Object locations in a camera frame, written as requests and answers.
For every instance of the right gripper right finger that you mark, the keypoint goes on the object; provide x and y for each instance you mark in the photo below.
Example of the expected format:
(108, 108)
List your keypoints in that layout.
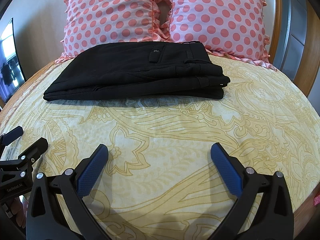
(262, 209)

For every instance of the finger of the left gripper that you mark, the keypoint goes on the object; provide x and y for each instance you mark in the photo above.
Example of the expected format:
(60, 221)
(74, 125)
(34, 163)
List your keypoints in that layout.
(27, 154)
(11, 136)

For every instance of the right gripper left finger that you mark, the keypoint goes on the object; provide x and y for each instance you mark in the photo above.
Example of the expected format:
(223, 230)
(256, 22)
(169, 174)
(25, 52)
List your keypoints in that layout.
(45, 218)

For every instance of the black pants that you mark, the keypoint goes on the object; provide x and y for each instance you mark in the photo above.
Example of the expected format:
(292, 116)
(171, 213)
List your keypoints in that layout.
(139, 69)

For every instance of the person's left hand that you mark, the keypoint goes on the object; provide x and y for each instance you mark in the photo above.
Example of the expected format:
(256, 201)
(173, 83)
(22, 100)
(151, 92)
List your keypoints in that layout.
(16, 207)

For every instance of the black flat screen television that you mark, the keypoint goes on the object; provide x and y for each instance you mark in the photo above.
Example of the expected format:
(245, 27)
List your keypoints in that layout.
(12, 75)

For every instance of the pink polka dot pillow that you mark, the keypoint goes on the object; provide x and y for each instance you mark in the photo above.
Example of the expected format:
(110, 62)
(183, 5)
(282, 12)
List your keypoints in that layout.
(93, 22)
(230, 28)

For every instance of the wooden bed frame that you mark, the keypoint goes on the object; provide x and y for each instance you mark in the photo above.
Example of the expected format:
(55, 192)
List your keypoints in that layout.
(295, 43)

